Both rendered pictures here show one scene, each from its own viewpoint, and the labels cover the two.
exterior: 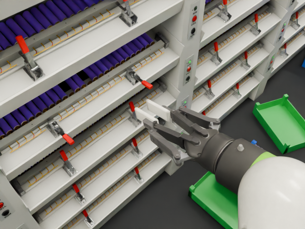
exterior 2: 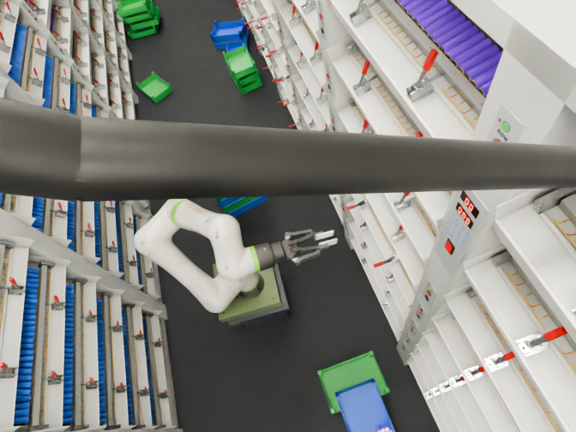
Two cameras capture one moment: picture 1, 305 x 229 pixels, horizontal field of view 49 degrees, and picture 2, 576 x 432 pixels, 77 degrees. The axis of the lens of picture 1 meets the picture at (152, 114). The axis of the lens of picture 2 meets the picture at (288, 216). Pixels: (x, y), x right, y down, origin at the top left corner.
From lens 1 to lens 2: 1.13 m
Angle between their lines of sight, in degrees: 65
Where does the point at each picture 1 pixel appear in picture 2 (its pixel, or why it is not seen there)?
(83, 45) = (379, 204)
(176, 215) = (358, 334)
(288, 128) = not seen: outside the picture
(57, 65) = not seen: hidden behind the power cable
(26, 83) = not seen: hidden behind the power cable
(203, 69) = (435, 366)
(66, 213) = (358, 236)
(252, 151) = (261, 253)
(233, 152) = (265, 246)
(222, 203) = (353, 377)
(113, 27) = (391, 225)
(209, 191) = (369, 373)
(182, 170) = (398, 361)
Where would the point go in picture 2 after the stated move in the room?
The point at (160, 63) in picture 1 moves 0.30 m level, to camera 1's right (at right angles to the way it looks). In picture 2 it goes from (405, 287) to (375, 369)
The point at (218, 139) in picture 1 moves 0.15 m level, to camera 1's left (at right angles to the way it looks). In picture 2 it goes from (278, 247) to (297, 212)
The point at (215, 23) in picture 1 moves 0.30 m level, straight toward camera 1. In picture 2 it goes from (448, 365) to (367, 309)
